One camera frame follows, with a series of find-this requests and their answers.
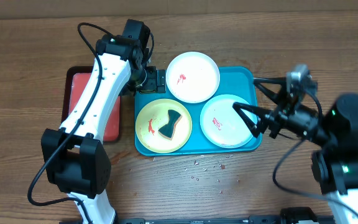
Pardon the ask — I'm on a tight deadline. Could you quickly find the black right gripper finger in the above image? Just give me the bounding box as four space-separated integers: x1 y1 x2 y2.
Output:
252 77 288 105
232 102 268 138

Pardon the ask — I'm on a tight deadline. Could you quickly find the yellow-green plate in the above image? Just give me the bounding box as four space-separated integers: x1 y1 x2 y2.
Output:
135 99 193 154

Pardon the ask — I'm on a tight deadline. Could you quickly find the white plate with red stain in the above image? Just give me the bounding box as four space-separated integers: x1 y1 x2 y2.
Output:
166 52 220 103

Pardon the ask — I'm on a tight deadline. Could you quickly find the dark green sponge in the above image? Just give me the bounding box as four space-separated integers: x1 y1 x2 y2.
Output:
158 110 182 140

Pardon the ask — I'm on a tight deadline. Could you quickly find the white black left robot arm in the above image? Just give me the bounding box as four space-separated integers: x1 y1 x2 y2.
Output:
27 34 165 223

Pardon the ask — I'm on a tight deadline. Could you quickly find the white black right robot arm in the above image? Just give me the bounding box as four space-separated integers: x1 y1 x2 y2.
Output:
232 76 358 223

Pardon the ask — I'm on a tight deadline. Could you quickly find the teal plastic tray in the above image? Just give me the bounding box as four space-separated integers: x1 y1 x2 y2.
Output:
134 67 262 156

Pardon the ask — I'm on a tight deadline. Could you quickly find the red tray with dark rim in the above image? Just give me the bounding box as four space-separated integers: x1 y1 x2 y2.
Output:
61 66 121 142

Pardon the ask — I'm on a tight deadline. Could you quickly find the light blue plate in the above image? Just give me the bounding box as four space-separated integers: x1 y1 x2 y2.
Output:
200 94 254 149

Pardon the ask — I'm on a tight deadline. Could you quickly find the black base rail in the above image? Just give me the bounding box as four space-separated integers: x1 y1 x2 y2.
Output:
117 207 336 224

